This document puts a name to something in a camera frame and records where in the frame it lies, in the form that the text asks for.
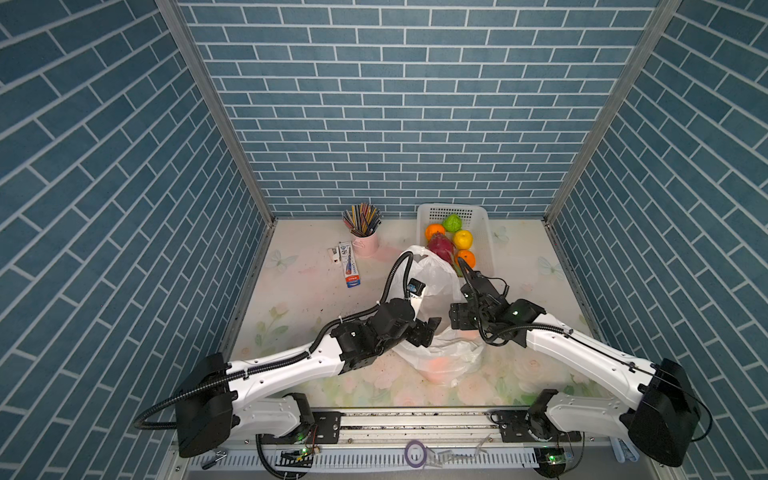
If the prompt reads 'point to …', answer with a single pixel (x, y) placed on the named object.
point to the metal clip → (212, 458)
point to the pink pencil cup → (366, 246)
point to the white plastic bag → (451, 352)
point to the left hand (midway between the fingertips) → (429, 315)
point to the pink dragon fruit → (442, 245)
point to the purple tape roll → (406, 451)
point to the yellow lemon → (463, 239)
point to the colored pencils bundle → (362, 219)
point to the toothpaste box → (349, 264)
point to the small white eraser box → (334, 255)
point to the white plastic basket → (474, 218)
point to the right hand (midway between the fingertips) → (457, 309)
